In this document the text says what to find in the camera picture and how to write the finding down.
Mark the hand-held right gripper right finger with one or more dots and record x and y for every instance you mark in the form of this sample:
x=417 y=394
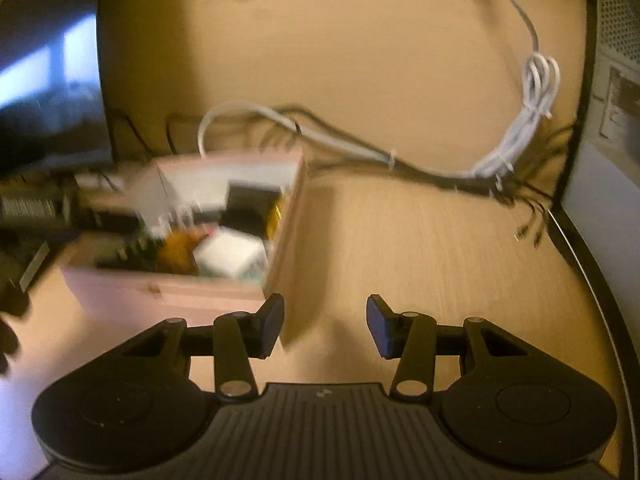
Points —
x=378 y=327

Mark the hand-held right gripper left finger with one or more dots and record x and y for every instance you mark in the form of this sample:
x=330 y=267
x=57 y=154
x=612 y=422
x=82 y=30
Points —
x=270 y=325

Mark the pink cardboard box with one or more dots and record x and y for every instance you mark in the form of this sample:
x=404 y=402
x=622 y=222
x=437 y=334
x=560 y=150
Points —
x=200 y=300

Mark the yellow bottle with black cap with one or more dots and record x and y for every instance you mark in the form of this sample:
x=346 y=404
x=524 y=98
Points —
x=276 y=220

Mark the orange-brown figurine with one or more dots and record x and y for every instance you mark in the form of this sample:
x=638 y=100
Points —
x=177 y=255

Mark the black adapter block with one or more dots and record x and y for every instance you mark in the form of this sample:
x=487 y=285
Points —
x=250 y=202

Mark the teal toy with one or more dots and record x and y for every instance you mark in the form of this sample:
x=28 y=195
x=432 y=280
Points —
x=135 y=255

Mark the black cylinder in clear bag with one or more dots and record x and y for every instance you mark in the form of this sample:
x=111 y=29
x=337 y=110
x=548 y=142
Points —
x=115 y=220

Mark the black keyboard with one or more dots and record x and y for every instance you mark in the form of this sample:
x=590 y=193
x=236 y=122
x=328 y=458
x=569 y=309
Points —
x=25 y=207

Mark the dark computer monitor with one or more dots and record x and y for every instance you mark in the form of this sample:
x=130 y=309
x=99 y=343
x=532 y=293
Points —
x=50 y=85

